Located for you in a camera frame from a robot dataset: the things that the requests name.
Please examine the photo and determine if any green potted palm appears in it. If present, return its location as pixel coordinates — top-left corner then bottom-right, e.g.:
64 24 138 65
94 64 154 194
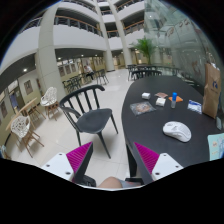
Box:
132 37 156 64

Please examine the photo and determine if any brown paper bag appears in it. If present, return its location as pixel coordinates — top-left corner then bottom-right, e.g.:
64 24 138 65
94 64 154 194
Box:
202 63 221 118

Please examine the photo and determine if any black plastic chair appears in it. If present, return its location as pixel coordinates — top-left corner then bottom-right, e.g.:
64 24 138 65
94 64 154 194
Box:
59 84 117 157

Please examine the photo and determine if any white computer mouse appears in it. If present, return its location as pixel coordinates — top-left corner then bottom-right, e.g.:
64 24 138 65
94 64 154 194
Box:
163 121 192 142

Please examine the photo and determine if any seated person in white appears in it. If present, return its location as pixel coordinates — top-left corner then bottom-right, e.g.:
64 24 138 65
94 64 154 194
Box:
84 65 94 80

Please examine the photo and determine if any white square box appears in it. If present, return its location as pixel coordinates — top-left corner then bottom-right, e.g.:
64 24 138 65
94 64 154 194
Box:
156 98 166 107

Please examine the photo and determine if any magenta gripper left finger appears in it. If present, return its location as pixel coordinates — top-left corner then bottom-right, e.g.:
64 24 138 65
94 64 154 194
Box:
41 141 94 184

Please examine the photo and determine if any small white box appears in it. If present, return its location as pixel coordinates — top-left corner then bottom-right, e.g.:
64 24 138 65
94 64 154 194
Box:
142 93 151 100

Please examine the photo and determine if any blue capped small bottle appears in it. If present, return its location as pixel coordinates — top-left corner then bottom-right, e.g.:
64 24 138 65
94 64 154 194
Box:
171 92 177 109

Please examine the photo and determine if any white lattice chair far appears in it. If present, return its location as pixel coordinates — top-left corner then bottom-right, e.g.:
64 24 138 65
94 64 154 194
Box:
40 87 59 115

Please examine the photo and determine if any blue white packet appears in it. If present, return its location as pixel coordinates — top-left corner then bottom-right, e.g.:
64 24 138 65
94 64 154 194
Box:
188 100 202 114

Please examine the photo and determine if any white lattice chair near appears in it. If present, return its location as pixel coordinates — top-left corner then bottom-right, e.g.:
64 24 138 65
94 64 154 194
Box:
10 115 42 153

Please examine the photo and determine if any light blue booklet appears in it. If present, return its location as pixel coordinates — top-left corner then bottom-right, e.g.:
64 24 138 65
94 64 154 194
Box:
207 133 224 160

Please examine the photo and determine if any person's bare knee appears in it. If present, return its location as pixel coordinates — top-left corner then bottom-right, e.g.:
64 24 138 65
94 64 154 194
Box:
99 177 123 189

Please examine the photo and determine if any white lattice chair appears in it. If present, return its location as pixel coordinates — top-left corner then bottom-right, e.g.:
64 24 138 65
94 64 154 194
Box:
10 115 42 153
40 87 59 115

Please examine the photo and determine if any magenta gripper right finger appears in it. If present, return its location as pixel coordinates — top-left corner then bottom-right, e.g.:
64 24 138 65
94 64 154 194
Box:
133 141 184 181

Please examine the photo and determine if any clear plastic snack bag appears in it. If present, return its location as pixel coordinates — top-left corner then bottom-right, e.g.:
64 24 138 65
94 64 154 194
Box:
130 102 155 116

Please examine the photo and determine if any brown small packet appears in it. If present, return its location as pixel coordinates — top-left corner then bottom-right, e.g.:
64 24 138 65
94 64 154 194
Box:
155 92 168 98

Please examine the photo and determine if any wooden cafe table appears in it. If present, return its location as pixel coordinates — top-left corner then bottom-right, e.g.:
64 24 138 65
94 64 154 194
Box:
6 98 46 130

